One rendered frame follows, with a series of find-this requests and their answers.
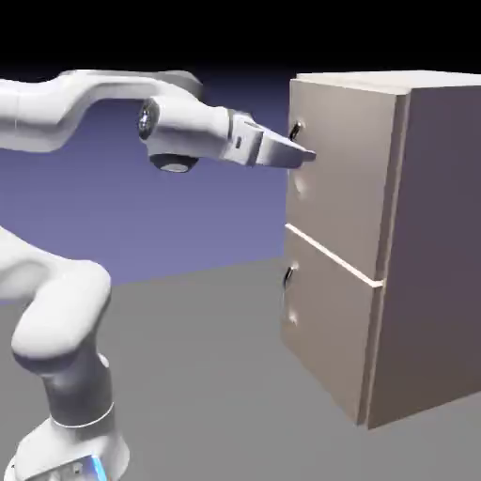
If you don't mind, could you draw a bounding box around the beige wooden cabinet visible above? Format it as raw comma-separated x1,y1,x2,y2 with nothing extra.
278,70,481,430

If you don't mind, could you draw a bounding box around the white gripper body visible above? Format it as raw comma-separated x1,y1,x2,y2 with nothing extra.
256,128,307,170

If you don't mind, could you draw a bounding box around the long curved metal handle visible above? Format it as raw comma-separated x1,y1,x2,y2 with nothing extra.
286,120,304,189

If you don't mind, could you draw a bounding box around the short curved metal handle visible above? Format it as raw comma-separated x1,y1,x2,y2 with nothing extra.
281,265,297,324

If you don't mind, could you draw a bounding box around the small beige cabinet door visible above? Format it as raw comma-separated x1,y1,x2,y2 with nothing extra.
278,229,377,427

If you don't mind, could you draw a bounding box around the large beige cabinet door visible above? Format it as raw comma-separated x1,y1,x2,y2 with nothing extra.
284,79,398,282

